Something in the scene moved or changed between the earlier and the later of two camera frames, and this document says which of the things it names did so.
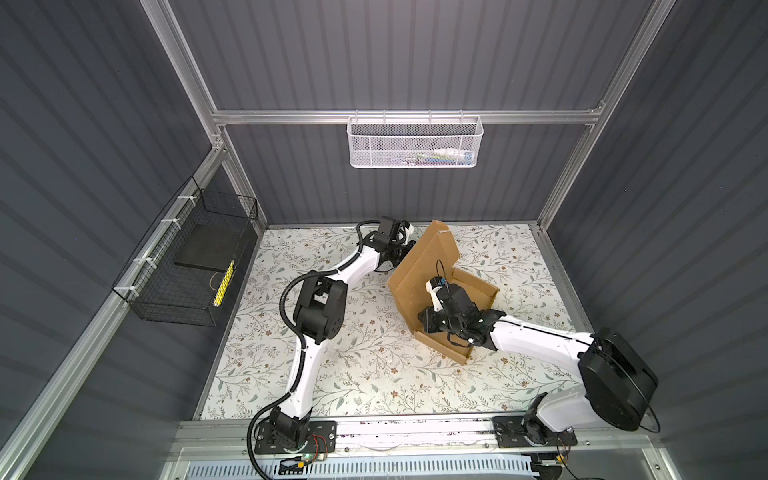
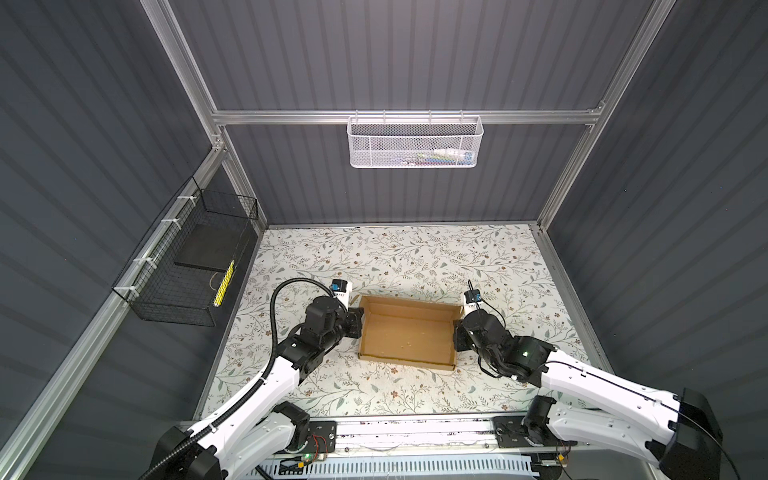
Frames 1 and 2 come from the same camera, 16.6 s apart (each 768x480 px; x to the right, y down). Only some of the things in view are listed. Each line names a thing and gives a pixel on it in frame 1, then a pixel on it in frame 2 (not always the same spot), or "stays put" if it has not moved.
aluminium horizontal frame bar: (338, 116) stays put
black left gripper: (409, 246) -> (352, 316)
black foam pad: (212, 246) stays put
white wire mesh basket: (414, 141) stays put
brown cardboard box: (431, 256) -> (409, 332)
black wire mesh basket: (181, 274) stays put
